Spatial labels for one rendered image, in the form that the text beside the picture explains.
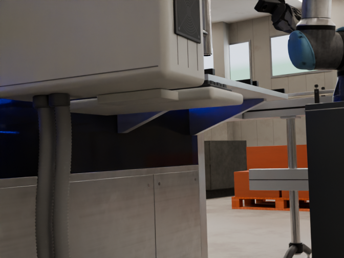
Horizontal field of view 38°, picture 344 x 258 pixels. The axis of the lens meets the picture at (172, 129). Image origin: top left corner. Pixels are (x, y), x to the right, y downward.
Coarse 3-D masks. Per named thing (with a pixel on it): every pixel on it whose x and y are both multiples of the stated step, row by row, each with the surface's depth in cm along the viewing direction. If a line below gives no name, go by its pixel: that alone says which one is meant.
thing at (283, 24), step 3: (282, 21) 173; (285, 21) 173; (279, 24) 174; (282, 24) 173; (285, 24) 172; (279, 27) 174; (282, 27) 173; (285, 27) 171; (288, 27) 170; (285, 30) 171; (288, 30) 170; (291, 30) 168
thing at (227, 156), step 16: (208, 144) 711; (224, 144) 735; (240, 144) 764; (208, 160) 711; (224, 160) 733; (240, 160) 762; (208, 176) 710; (224, 176) 731; (208, 192) 721; (224, 192) 748
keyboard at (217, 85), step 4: (204, 80) 122; (208, 80) 122; (204, 84) 121; (208, 84) 120; (212, 84) 121; (216, 84) 126; (220, 84) 129; (224, 84) 131; (180, 88) 124; (184, 88) 123; (188, 88) 123; (192, 88) 122; (220, 88) 125; (224, 88) 128
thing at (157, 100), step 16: (112, 96) 119; (128, 96) 116; (144, 96) 114; (160, 96) 112; (176, 96) 118; (192, 96) 117; (208, 96) 116; (224, 96) 121; (240, 96) 130; (80, 112) 139; (96, 112) 141; (112, 112) 142; (128, 112) 144; (144, 112) 146
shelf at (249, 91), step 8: (216, 80) 149; (224, 80) 154; (232, 80) 159; (232, 88) 164; (240, 88) 165; (248, 88) 170; (256, 88) 176; (248, 96) 190; (256, 96) 191; (264, 96) 192; (272, 96) 192; (280, 96) 196
